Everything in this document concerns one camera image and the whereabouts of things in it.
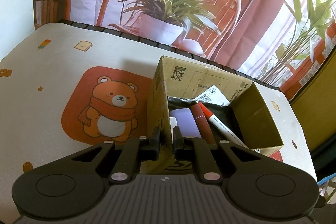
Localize dark red lipstick tube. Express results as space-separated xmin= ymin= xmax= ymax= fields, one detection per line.
xmin=190 ymin=104 xmax=216 ymax=145

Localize lavender rectangular power bank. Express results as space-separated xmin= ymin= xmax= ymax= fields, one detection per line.
xmin=169 ymin=108 xmax=201 ymax=138

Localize red capped white marker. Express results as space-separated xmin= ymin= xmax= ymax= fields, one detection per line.
xmin=197 ymin=102 xmax=247 ymax=148

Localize brown SF cardboard box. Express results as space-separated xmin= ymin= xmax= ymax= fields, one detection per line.
xmin=141 ymin=56 xmax=284 ymax=174

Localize printed living room backdrop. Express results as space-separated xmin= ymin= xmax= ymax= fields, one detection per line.
xmin=34 ymin=0 xmax=335 ymax=97

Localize black plastic bag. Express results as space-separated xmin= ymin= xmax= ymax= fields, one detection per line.
xmin=167 ymin=96 xmax=244 ymax=141

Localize white printed card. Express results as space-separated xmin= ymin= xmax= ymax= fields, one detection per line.
xmin=194 ymin=85 xmax=230 ymax=106

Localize cartoon printed table mat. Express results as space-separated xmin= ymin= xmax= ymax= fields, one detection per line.
xmin=0 ymin=23 xmax=318 ymax=224

